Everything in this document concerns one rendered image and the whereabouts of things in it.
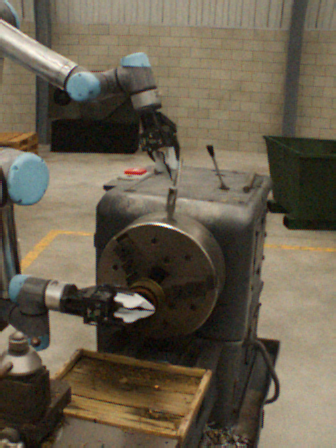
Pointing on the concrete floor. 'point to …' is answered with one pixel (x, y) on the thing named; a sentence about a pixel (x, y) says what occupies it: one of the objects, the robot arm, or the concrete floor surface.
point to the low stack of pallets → (20, 141)
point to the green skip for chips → (303, 182)
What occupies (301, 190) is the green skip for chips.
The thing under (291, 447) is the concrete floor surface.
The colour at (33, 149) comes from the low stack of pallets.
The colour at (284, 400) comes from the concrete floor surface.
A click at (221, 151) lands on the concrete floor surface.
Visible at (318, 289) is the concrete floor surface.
